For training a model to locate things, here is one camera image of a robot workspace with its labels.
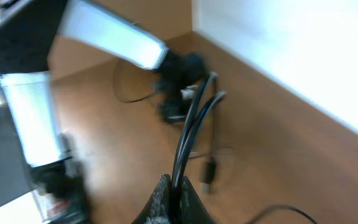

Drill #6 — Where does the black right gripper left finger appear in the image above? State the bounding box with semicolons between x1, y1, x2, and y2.
132;174;171;224

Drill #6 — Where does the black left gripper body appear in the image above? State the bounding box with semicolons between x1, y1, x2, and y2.
157;52;207;123

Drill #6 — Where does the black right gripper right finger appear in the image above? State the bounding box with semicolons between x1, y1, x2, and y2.
179;177;216;224

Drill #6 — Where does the black USB-A cable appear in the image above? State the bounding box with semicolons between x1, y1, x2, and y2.
169;71;228;200

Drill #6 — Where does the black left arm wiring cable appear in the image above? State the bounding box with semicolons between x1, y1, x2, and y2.
112;58;161;104

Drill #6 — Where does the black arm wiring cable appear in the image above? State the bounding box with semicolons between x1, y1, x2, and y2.
112;58;161;104
246;204;318;224

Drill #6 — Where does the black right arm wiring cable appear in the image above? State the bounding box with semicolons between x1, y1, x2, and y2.
246;204;318;224

